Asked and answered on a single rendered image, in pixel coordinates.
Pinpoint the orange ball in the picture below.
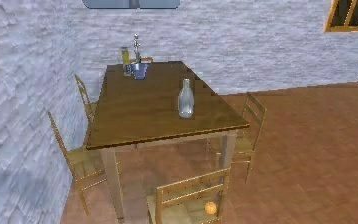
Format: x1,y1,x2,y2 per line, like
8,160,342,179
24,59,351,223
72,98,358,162
204,201,218,215

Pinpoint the silver figurine statue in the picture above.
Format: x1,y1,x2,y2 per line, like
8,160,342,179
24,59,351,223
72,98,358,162
132,33,142,64

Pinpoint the wooden framed window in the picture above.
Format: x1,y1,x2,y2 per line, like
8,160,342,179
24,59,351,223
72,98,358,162
324,0,358,33

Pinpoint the yellow green glass jar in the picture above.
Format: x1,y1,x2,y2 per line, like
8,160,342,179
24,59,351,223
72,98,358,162
120,46,131,66

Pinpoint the brown wooden dining table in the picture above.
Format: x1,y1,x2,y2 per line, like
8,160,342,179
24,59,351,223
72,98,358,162
85,60,251,224

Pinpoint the blue grey cup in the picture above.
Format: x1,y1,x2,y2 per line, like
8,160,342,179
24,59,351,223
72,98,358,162
130,62,150,81

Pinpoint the light wooden chair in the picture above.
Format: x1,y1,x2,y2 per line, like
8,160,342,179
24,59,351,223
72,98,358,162
47,111,109,217
216,92,268,185
146,167,232,224
74,73,99,147

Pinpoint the clear glass bottle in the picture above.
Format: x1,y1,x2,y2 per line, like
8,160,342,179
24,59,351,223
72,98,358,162
177,78,195,119

